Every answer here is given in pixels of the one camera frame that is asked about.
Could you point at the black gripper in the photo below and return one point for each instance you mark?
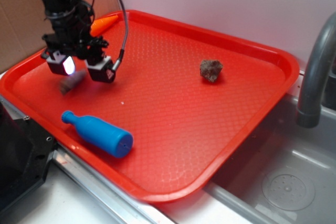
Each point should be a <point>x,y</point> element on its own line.
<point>81,44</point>

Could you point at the brown wood chip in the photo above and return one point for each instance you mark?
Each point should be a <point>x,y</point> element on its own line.
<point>70,82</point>

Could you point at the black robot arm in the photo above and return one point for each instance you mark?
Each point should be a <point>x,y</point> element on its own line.
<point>71,21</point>

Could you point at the orange toy carrot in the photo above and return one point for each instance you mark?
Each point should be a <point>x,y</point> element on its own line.
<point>99,26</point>

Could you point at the cardboard panel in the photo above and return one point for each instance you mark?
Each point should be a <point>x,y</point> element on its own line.
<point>23,23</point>

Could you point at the blue toy bottle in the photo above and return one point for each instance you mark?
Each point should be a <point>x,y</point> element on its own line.
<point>109,138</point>

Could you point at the red plastic tray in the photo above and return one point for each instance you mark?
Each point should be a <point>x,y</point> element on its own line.
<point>184,127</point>

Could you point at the brown rock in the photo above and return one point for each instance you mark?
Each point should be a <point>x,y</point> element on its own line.
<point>210,70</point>

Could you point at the grey toy sink basin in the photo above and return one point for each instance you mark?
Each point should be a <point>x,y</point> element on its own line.
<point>282,173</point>

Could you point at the grey faucet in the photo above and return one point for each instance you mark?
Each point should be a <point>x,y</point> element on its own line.
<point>318,85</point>

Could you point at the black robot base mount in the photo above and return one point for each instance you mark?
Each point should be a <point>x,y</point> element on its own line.
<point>26,150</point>

